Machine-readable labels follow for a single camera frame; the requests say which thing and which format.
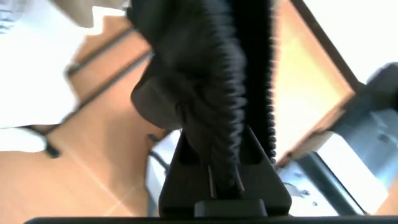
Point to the black garment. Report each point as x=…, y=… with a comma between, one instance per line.
x=205, y=77

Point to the white printed t-shirt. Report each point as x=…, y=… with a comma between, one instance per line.
x=31, y=77

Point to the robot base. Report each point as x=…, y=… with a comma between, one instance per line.
x=357, y=146

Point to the black clothes rack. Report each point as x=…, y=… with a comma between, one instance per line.
x=102, y=84

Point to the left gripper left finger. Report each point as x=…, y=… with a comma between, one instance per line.
x=183, y=186

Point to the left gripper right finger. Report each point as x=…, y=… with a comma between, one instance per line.
x=264, y=186

